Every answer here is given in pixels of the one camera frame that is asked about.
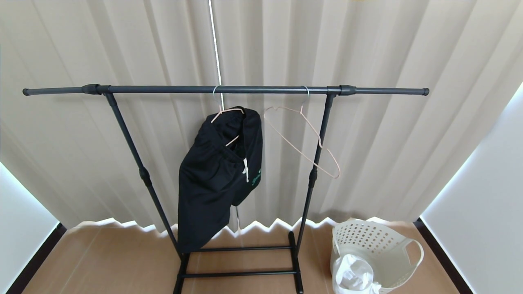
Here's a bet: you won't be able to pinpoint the pink clothes hanger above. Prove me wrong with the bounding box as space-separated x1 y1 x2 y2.
263 85 341 180
210 85 246 148

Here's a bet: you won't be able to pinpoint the black shorts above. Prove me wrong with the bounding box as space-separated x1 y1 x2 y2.
177 107 264 254

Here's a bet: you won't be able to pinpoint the black clothes rack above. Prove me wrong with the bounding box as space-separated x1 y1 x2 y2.
22 84 430 294

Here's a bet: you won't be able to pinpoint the white laundry basket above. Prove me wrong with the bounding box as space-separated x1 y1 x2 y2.
330 219 425 294

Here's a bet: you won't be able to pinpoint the white garment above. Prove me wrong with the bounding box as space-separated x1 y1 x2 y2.
332 253 383 294

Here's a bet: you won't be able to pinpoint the beige curtain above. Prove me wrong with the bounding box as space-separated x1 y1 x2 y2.
0 0 523 238

